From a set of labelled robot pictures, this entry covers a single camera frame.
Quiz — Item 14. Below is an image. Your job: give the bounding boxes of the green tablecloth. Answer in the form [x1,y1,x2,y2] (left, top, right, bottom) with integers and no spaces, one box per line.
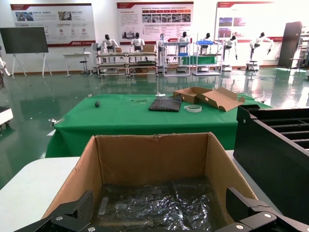
[45,93,273,158]

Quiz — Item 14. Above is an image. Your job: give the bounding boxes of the black slotted container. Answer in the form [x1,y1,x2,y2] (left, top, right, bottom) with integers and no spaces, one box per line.
[233,104,309,227]

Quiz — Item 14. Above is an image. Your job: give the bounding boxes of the white pipe workbench rack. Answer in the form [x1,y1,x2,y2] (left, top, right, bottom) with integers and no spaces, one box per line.
[96,44,159,78]

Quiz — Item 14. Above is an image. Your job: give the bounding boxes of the white poster with photo row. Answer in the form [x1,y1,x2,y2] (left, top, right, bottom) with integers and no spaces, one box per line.
[116,1,194,45]

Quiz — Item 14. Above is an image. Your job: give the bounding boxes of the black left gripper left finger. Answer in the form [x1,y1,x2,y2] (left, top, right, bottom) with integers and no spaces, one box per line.
[14,189,97,232]

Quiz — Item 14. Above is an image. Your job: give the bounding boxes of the white metal shelf rack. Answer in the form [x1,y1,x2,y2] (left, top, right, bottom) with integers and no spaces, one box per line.
[162,38,192,77]

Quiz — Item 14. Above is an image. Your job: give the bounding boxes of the flat unfolded cardboard box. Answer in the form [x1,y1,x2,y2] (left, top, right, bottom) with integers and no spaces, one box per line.
[173,87,246,113]

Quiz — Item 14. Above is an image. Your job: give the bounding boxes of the white poster with red photos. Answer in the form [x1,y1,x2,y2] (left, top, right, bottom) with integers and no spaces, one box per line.
[215,1,283,49]

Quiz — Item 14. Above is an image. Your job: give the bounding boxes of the small wooden bench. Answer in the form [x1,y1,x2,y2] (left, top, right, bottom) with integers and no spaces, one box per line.
[288,58,303,73]

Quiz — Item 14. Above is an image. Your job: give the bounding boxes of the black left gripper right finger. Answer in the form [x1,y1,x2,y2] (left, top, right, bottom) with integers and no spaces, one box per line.
[215,187,309,232]

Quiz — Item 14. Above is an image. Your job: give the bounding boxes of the translucent grey antistatic bag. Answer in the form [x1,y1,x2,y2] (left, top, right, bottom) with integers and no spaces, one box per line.
[93,177,230,232]

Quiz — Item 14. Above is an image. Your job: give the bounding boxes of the grey metal rack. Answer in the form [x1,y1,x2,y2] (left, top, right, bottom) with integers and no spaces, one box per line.
[299,23,309,73]

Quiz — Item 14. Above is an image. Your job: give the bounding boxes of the white poster with round icons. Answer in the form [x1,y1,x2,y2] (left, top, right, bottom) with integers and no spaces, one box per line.
[10,3,97,48]

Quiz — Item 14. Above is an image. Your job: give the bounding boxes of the black tall cabinet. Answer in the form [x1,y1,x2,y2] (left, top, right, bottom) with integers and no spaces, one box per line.
[278,21,303,68]

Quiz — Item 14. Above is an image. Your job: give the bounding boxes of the black textured mat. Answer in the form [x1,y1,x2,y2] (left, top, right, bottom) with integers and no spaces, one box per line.
[148,95,183,112]

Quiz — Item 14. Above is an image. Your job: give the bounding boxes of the small white table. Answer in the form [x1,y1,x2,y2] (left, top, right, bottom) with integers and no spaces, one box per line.
[62,52,94,78]

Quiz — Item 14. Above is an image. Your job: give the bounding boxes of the shelf rack with blue bin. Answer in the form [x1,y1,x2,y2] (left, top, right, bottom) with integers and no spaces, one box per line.
[192,33,223,76]

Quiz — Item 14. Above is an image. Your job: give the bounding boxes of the brown open cardboard box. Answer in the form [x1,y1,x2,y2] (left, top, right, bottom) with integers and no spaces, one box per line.
[41,132,260,232]

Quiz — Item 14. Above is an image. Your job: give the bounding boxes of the silver metal table clamp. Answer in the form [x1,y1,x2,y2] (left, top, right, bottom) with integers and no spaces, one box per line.
[48,117,65,127]

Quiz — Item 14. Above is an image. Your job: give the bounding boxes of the white black humanoid robot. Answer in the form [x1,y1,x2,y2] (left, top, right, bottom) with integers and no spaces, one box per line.
[100,34,120,53]
[155,33,168,66]
[223,35,239,72]
[178,31,191,53]
[200,32,213,54]
[130,32,146,53]

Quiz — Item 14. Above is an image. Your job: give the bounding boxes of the white wheeled cart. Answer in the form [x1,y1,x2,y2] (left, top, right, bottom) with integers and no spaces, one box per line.
[0,107,14,129]

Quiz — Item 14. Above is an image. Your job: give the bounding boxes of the black display screen on stand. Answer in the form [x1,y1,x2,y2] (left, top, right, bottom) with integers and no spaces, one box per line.
[0,27,53,78]

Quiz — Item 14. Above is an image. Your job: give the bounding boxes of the clear tape roll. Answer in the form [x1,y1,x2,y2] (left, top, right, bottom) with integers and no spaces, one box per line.
[184,104,203,113]

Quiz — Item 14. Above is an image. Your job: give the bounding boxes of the black round stool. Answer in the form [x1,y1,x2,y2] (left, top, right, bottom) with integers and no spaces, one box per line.
[80,60,94,77]

